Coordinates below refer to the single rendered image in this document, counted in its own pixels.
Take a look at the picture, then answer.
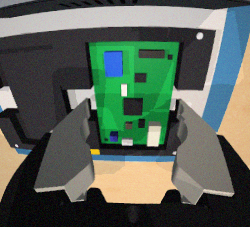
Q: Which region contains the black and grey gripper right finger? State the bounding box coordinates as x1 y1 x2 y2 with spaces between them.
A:
171 99 250 227

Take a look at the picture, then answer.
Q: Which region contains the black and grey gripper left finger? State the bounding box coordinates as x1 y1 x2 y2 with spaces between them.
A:
0 98 95 227

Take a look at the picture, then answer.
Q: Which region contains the green circuit board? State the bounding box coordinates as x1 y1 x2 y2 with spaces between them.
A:
89 41 179 146

